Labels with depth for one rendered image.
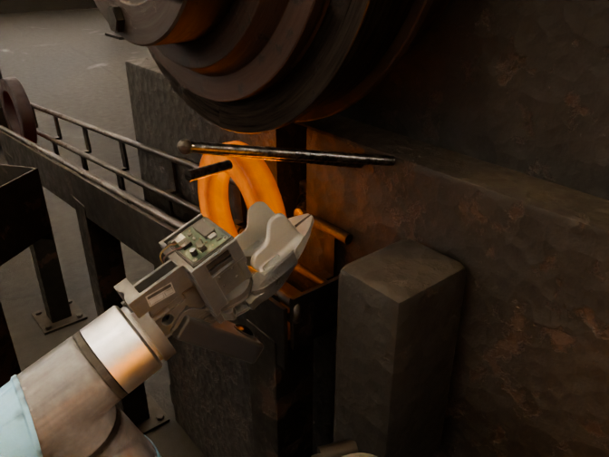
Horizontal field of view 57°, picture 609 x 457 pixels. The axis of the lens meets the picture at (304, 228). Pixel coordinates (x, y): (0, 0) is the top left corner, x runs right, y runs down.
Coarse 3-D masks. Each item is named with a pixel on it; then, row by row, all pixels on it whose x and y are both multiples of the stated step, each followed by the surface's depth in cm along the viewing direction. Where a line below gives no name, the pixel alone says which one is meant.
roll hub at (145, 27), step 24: (96, 0) 56; (120, 0) 52; (144, 0) 49; (168, 0) 45; (192, 0) 43; (216, 0) 45; (144, 24) 50; (168, 24) 46; (192, 24) 47; (216, 24) 49
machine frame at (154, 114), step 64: (512, 0) 48; (576, 0) 44; (128, 64) 99; (448, 64) 54; (512, 64) 49; (576, 64) 45; (192, 128) 87; (320, 128) 64; (384, 128) 63; (448, 128) 57; (512, 128) 51; (576, 128) 47; (192, 192) 94; (320, 192) 67; (384, 192) 58; (448, 192) 52; (512, 192) 48; (576, 192) 48; (320, 256) 71; (448, 256) 54; (512, 256) 49; (576, 256) 44; (512, 320) 51; (576, 320) 46; (192, 384) 122; (320, 384) 80; (512, 384) 53; (576, 384) 47; (448, 448) 62; (512, 448) 55; (576, 448) 49
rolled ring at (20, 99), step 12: (0, 84) 147; (12, 84) 141; (0, 96) 151; (12, 96) 141; (24, 96) 141; (12, 108) 153; (24, 108) 141; (12, 120) 153; (24, 120) 141; (24, 132) 143; (36, 132) 145
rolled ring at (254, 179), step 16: (240, 144) 67; (208, 160) 71; (240, 160) 64; (256, 160) 65; (208, 176) 72; (224, 176) 73; (240, 176) 64; (256, 176) 64; (272, 176) 64; (208, 192) 74; (224, 192) 76; (256, 192) 63; (272, 192) 64; (208, 208) 75; (224, 208) 76; (272, 208) 63; (224, 224) 76
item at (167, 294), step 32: (160, 256) 54; (192, 256) 53; (224, 256) 53; (128, 288) 52; (160, 288) 51; (192, 288) 54; (224, 288) 55; (160, 320) 53; (224, 320) 56; (160, 352) 52
